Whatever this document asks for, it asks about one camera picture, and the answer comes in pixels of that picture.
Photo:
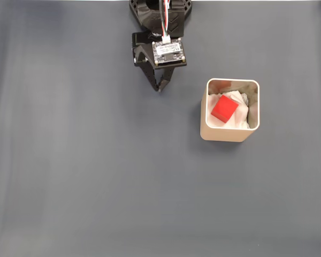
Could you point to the beige metal box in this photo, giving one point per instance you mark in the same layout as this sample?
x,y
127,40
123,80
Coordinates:
x,y
224,135

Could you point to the camera circuit board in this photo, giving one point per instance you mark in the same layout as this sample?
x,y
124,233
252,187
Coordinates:
x,y
168,52

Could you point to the red cube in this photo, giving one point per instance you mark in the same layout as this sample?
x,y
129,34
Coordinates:
x,y
224,108

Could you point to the white crumpled tissue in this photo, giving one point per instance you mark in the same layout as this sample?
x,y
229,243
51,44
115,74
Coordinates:
x,y
240,115

